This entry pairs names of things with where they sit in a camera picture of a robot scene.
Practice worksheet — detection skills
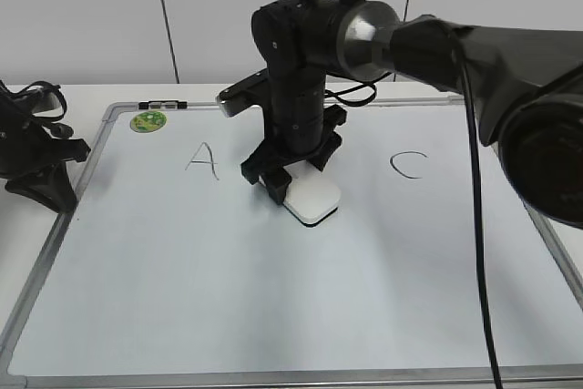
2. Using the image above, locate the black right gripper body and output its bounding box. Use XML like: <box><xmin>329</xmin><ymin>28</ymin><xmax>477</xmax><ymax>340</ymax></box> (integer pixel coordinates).
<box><xmin>240</xmin><ymin>105</ymin><xmax>346</xmax><ymax>171</ymax></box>

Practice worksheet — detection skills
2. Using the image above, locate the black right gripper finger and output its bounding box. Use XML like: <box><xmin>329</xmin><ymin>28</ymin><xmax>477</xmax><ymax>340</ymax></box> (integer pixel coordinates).
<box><xmin>309</xmin><ymin>133</ymin><xmax>342</xmax><ymax>171</ymax></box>
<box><xmin>241</xmin><ymin>166</ymin><xmax>292</xmax><ymax>204</ymax></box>

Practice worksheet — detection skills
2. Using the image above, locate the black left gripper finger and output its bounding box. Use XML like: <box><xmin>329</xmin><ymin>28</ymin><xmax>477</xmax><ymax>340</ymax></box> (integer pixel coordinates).
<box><xmin>5</xmin><ymin>163</ymin><xmax>77</xmax><ymax>212</ymax></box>

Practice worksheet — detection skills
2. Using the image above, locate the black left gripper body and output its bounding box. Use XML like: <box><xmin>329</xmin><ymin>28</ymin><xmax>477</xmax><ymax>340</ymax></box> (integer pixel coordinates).
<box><xmin>1</xmin><ymin>80</ymin><xmax>90</xmax><ymax>179</ymax></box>

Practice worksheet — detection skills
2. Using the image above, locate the white whiteboard eraser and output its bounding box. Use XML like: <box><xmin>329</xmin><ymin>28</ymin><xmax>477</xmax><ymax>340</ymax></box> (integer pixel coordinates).
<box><xmin>277</xmin><ymin>161</ymin><xmax>342</xmax><ymax>228</ymax></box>

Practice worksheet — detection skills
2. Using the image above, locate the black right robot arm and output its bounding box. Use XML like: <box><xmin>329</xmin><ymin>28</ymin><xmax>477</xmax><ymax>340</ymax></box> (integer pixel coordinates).
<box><xmin>241</xmin><ymin>0</ymin><xmax>582</xmax><ymax>228</ymax></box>

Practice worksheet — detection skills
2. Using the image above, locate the round green magnet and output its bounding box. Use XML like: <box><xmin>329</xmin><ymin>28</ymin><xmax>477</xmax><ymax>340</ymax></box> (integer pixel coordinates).
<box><xmin>129</xmin><ymin>111</ymin><xmax>167</xmax><ymax>134</ymax></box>

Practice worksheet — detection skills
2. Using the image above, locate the grey framed whiteboard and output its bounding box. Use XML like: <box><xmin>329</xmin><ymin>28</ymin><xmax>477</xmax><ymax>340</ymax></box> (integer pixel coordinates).
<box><xmin>0</xmin><ymin>95</ymin><xmax>583</xmax><ymax>389</ymax></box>

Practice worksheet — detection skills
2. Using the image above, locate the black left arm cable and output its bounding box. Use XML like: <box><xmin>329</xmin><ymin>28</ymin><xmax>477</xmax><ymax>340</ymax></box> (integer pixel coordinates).
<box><xmin>8</xmin><ymin>81</ymin><xmax>74</xmax><ymax>139</ymax></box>

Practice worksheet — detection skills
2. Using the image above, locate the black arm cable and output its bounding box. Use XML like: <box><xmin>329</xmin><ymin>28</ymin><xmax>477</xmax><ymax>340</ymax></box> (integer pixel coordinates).
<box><xmin>278</xmin><ymin>0</ymin><xmax>504</xmax><ymax>389</ymax></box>
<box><xmin>8</xmin><ymin>81</ymin><xmax>74</xmax><ymax>139</ymax></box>

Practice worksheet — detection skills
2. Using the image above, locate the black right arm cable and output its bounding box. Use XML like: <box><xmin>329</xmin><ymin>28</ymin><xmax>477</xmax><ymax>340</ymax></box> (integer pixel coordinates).
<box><xmin>278</xmin><ymin>0</ymin><xmax>504</xmax><ymax>389</ymax></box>

